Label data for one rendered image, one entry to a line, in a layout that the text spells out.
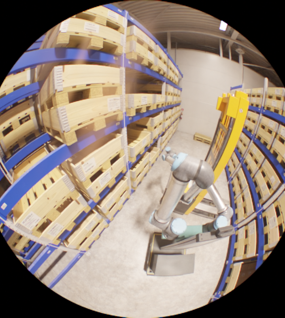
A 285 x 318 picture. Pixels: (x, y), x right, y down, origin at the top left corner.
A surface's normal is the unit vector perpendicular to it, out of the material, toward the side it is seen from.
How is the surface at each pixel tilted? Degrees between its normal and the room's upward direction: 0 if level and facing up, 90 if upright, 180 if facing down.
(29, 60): 90
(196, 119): 90
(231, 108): 90
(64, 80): 90
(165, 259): 0
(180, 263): 0
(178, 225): 5
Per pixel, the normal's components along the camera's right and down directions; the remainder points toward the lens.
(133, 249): 0.02, -0.79
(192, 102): -0.47, 0.53
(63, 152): 0.88, 0.30
